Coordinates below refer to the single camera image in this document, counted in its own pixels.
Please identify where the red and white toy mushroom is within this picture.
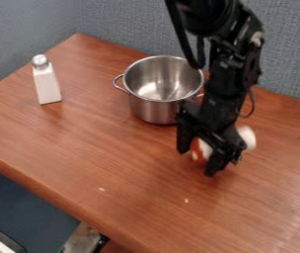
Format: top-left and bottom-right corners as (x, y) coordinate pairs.
(189, 126), (256, 163)

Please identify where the white salt shaker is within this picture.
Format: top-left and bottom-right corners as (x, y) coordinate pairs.
(32, 54), (61, 105)

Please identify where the metal table leg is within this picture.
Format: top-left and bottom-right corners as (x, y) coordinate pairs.
(60, 222), (109, 253)

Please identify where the metal pot with handles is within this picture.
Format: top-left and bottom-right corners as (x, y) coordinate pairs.
(112, 55), (204, 125)

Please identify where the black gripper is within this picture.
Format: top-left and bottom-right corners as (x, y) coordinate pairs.
(176, 98), (247, 177)

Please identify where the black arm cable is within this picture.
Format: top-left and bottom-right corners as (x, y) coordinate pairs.
(163, 0), (208, 70)

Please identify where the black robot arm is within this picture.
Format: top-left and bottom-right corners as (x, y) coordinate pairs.
(165, 0), (264, 176)

